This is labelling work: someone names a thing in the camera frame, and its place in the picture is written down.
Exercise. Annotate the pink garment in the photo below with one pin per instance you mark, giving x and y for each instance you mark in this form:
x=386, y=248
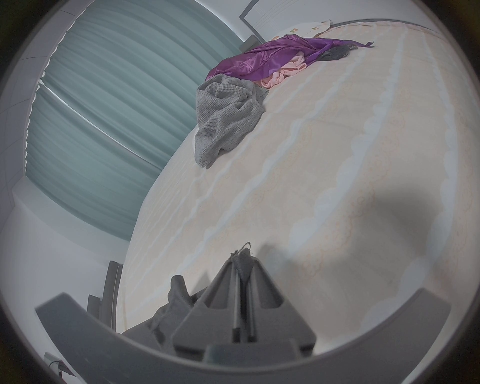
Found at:
x=285, y=71

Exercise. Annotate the grey knit garment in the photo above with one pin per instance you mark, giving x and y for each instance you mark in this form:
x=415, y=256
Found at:
x=225, y=116

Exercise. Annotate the black chest of drawers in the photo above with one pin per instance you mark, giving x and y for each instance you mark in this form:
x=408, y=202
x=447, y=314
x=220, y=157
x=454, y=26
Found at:
x=110, y=296

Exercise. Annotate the blue-green curtain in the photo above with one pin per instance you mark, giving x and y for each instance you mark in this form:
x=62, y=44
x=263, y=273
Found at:
x=86, y=161
x=142, y=67

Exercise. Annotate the grey bedside table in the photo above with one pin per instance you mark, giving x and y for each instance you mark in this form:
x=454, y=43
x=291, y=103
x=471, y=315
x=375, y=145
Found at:
x=250, y=44

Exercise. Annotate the white printed pillow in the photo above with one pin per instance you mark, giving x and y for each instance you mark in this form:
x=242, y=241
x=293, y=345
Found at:
x=311, y=26

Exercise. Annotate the purple satin garment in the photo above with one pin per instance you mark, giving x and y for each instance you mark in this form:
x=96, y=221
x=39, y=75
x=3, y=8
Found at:
x=262, y=58

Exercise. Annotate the black T-shirt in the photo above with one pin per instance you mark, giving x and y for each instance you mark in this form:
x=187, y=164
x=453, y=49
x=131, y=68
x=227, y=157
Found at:
x=161, y=326

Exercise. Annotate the bed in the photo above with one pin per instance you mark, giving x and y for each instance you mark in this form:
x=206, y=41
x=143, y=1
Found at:
x=337, y=168

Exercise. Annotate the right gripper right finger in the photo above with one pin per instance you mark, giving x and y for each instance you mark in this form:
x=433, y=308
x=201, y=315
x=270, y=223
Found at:
x=277, y=322

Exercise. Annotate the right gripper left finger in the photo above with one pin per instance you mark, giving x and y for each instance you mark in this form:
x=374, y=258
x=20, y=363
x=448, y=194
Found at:
x=210, y=322

